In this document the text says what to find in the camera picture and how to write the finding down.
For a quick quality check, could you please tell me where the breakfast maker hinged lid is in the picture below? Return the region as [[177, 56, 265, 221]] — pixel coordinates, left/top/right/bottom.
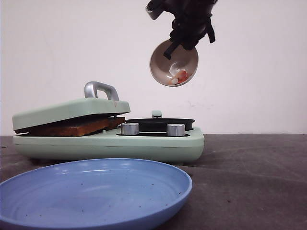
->
[[12, 98, 130, 131]]

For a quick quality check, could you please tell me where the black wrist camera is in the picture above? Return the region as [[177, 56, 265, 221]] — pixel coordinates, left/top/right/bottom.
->
[[145, 0, 175, 20]]

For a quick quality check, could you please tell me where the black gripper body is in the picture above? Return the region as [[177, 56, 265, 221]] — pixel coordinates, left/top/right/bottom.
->
[[170, 0, 217, 50]]

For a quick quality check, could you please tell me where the beige ribbed bowl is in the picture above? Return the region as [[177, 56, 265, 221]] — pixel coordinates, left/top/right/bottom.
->
[[150, 40, 199, 87]]

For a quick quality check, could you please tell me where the blue round plate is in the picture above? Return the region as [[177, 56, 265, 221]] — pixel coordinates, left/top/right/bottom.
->
[[0, 158, 192, 230]]

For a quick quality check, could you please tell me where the bread slice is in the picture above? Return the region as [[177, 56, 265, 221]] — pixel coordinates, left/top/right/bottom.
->
[[26, 118, 109, 138], [106, 117, 126, 130]]

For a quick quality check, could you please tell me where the right silver control knob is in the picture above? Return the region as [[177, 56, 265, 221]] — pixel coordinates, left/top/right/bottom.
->
[[166, 124, 186, 137]]

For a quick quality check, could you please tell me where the orange white shrimp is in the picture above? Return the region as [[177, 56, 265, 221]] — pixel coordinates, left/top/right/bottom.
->
[[168, 70, 189, 85]]

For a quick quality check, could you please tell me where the silver control knob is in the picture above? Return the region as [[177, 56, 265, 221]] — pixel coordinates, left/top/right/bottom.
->
[[121, 123, 140, 136], [166, 124, 186, 137]]

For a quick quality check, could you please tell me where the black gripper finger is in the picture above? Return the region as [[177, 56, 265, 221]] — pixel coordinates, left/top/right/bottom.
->
[[206, 16, 215, 44], [164, 40, 180, 60]]

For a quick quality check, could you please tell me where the left silver control knob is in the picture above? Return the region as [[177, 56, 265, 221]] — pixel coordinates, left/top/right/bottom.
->
[[121, 123, 140, 136]]

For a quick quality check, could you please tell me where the mint green breakfast maker base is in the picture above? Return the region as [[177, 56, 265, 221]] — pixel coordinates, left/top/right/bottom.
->
[[13, 127, 205, 163]]

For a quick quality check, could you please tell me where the black round frying pan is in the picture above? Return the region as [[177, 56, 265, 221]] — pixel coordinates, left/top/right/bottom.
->
[[126, 110, 195, 132]]

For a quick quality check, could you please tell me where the silver lid handle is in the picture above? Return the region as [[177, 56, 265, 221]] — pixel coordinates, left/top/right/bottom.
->
[[84, 81, 119, 101]]

